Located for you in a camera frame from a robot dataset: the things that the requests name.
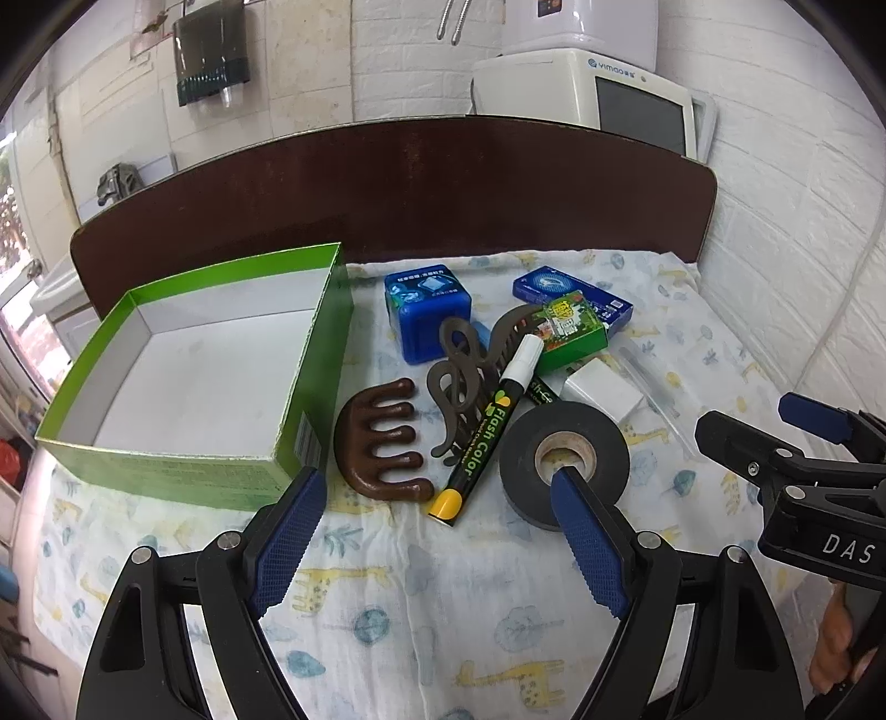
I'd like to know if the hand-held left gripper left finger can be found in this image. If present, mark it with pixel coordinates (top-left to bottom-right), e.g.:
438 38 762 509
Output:
75 465 328 720

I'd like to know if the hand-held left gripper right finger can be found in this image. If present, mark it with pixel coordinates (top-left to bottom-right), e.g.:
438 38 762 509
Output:
550 467 807 720

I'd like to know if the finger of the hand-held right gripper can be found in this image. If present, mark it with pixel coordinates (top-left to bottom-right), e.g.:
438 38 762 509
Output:
694 410 886 513
778 392 886 461

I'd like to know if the brown wooden massage comb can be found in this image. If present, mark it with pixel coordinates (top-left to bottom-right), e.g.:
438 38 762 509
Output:
333 377 436 501

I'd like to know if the black tape roll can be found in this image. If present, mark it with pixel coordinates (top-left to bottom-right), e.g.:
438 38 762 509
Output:
498 405 631 533

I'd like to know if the white charger block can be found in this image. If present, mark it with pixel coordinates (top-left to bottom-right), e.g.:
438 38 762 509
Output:
559 356 645 423

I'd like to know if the black marker with white cap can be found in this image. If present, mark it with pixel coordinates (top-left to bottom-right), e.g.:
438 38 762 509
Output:
427 334 544 528

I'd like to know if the green cardboard box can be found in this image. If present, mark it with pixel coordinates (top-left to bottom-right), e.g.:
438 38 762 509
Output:
34 242 356 512

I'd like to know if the brown hair claw clip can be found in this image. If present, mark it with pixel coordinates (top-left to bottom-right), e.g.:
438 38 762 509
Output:
425 305 548 466

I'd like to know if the person's right hand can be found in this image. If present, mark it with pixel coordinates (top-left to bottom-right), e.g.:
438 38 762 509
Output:
808 580 865 695

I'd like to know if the clear plastic tube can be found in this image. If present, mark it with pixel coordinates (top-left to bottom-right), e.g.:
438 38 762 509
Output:
619 342 700 458

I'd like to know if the printed giraffe blanket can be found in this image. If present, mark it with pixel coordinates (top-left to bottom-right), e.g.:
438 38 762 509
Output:
31 249 832 720

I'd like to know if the black marker pen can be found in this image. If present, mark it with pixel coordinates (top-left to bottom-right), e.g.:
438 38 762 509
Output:
522 374 562 409

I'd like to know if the small green printed box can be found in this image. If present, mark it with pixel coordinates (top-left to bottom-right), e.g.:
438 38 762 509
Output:
533 294 610 375

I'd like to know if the blue flat box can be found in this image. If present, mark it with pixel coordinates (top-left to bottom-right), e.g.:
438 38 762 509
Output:
512 266 634 330

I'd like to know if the blue cube box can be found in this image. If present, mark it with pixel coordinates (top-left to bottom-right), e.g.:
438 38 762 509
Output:
384 264 473 366

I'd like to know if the white storage shelf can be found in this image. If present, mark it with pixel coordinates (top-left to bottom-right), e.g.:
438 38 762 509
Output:
0 374 43 624

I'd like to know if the white washbasin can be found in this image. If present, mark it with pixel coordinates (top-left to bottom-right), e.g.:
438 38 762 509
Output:
31 256 91 320

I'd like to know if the dark wooden headboard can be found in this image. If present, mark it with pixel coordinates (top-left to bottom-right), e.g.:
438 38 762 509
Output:
69 114 719 320

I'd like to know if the grey metal motor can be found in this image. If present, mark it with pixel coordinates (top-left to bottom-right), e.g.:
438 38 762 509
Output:
97 164 146 205

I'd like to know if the white appliance with grey screen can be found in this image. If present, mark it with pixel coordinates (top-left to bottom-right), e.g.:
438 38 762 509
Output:
472 48 719 160

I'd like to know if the window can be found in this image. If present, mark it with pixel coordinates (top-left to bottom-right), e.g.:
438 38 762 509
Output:
0 125 43 278

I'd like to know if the white water heater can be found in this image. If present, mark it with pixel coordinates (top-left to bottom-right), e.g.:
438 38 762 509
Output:
505 0 658 56

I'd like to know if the dark wall-mounted dispenser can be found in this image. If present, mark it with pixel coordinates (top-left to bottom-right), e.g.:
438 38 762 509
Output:
172 0 251 108

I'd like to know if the metal shower hose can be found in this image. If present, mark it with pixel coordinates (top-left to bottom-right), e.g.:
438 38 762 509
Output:
436 0 468 46

